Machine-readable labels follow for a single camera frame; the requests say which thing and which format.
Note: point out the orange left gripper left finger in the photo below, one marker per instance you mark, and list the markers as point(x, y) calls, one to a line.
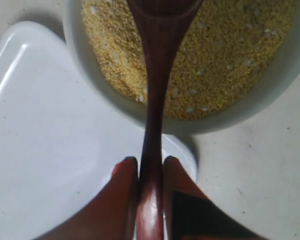
point(110, 215)

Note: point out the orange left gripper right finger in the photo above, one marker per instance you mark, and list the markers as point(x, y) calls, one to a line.
point(190, 215)

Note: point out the brown wooden spoon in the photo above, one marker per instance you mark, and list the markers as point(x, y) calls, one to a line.
point(162, 25)

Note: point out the yellow millet grains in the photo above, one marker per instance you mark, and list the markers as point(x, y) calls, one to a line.
point(228, 46)

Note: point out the white rectangular plastic tray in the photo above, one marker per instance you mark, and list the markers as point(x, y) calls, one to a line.
point(59, 141)

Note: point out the white ceramic bowl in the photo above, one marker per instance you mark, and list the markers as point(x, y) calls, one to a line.
point(282, 72)

